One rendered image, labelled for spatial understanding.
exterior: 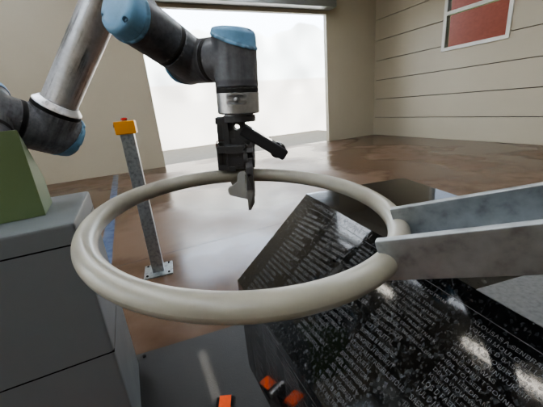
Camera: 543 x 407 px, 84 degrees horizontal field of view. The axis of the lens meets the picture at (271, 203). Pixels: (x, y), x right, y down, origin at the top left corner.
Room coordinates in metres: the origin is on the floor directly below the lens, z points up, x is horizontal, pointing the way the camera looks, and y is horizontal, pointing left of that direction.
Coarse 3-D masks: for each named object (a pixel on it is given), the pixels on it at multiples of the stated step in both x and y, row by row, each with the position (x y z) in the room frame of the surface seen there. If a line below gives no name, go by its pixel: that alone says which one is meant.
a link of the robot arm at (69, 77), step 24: (96, 0) 1.06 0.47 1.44; (72, 24) 1.06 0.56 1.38; (96, 24) 1.06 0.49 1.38; (72, 48) 1.05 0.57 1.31; (96, 48) 1.08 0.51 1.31; (48, 72) 1.07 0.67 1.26; (72, 72) 1.05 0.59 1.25; (48, 96) 1.04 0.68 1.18; (72, 96) 1.07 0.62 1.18; (48, 120) 1.02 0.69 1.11; (72, 120) 1.07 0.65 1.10; (48, 144) 1.03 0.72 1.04; (72, 144) 1.08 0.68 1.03
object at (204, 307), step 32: (128, 192) 0.53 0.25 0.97; (160, 192) 0.58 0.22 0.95; (352, 192) 0.55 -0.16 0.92; (96, 224) 0.40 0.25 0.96; (96, 256) 0.30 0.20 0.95; (384, 256) 0.29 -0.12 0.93; (96, 288) 0.26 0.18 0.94; (128, 288) 0.25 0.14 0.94; (160, 288) 0.24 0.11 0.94; (288, 288) 0.24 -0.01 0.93; (320, 288) 0.24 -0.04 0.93; (352, 288) 0.25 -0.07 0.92; (192, 320) 0.22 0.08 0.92; (224, 320) 0.22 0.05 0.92; (256, 320) 0.22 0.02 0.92
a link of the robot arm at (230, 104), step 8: (224, 96) 0.65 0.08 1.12; (232, 96) 0.64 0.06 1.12; (240, 96) 0.64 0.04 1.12; (248, 96) 0.65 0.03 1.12; (256, 96) 0.67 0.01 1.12; (224, 104) 0.65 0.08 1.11; (232, 104) 0.64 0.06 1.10; (240, 104) 0.64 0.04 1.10; (248, 104) 0.65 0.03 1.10; (256, 104) 0.67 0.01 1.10; (224, 112) 0.65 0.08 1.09; (232, 112) 0.64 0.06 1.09; (240, 112) 0.64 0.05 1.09; (248, 112) 0.65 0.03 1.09; (256, 112) 0.67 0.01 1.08
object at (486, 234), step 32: (480, 192) 0.35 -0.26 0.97; (512, 192) 0.33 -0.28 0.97; (416, 224) 0.38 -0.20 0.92; (448, 224) 0.36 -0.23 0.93; (480, 224) 0.34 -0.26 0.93; (512, 224) 0.25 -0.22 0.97; (416, 256) 0.28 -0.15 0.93; (448, 256) 0.27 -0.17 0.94; (480, 256) 0.25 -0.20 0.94; (512, 256) 0.24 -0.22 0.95
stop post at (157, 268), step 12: (132, 120) 1.95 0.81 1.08; (120, 132) 1.92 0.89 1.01; (132, 132) 1.94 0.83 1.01; (132, 144) 1.96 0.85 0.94; (132, 156) 1.95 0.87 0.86; (132, 168) 1.95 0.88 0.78; (132, 180) 1.94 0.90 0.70; (144, 180) 1.97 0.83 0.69; (144, 204) 1.95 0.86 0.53; (144, 216) 1.95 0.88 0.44; (144, 228) 1.94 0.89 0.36; (156, 240) 1.96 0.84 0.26; (156, 252) 1.96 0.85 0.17; (156, 264) 1.95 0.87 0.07; (168, 264) 2.05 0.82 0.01; (144, 276) 1.90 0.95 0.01; (156, 276) 1.89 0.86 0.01
